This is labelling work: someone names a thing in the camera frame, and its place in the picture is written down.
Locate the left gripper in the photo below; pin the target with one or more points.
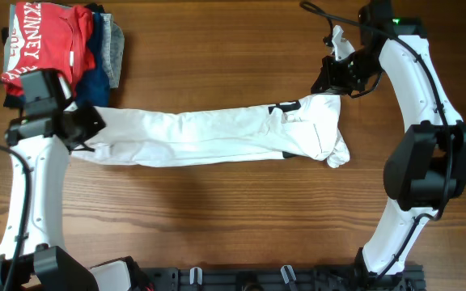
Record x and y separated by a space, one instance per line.
95 124

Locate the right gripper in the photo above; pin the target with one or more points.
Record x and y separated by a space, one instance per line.
328 79

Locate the white t-shirt black print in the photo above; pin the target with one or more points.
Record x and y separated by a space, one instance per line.
305 127

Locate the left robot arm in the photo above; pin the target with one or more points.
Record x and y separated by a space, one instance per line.
40 143

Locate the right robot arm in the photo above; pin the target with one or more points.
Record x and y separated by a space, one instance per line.
428 167

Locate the navy blue garment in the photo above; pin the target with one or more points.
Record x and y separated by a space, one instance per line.
95 81

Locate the black garment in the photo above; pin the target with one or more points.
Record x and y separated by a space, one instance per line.
12 101

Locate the red printed t-shirt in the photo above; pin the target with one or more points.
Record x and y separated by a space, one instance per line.
48 36

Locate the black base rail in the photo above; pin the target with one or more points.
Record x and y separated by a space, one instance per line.
324 278

